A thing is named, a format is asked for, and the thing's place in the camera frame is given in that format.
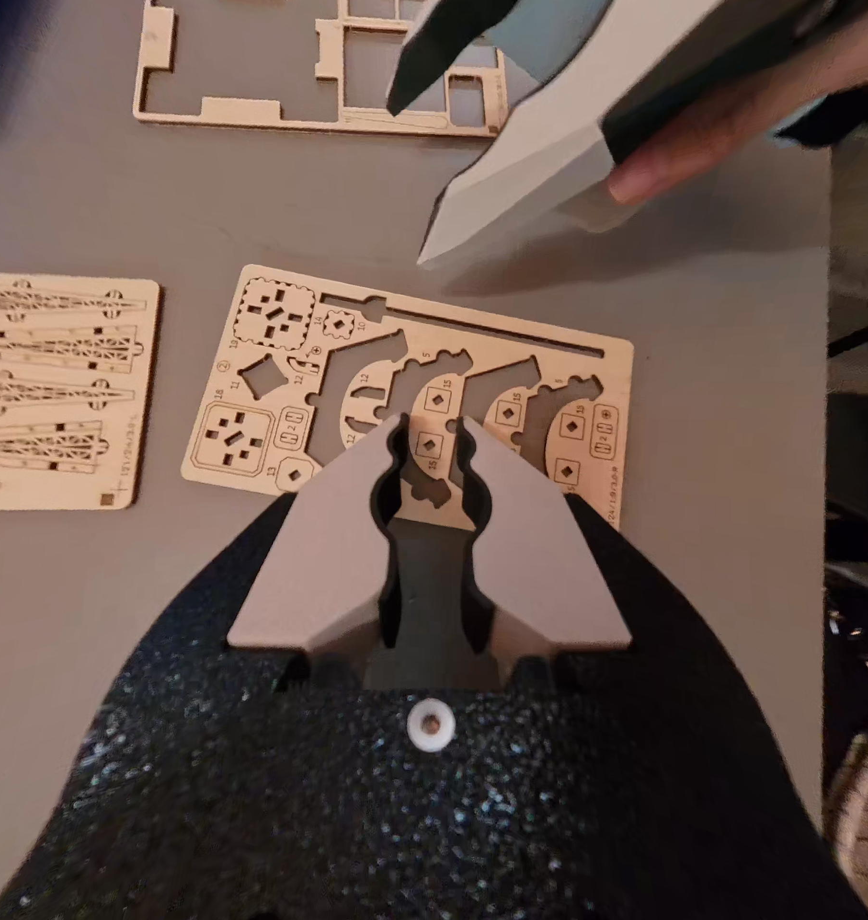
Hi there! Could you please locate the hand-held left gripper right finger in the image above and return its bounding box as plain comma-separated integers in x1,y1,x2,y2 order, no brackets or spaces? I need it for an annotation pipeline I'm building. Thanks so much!
454,413,634,656

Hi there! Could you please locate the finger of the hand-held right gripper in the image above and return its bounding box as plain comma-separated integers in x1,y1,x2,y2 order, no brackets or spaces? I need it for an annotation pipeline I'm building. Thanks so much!
386,0,613,117
416,0,796,268

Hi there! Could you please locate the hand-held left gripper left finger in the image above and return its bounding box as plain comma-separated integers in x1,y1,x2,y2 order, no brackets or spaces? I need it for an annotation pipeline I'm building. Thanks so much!
226,412,411,658

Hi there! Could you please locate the wooden arch puzzle sheet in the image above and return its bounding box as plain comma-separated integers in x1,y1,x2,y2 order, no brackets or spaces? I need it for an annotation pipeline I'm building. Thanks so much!
180,264,635,531

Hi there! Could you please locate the grey desk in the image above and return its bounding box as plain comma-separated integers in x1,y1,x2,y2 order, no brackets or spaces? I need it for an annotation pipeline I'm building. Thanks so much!
0,0,834,920

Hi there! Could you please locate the person's right hand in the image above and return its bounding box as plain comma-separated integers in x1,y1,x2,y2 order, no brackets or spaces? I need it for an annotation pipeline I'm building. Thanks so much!
608,0,868,207

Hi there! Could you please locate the wooden tower puzzle sheet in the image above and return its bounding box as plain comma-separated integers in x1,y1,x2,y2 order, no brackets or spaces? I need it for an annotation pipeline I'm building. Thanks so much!
0,272,162,511

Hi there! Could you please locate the beige knit shoe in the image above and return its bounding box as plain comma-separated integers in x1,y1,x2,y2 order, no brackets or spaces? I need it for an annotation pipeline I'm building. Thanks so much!
822,722,868,920

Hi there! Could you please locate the empty wooden frame sheet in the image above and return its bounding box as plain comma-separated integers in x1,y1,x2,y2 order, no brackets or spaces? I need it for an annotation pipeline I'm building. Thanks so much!
132,0,510,138

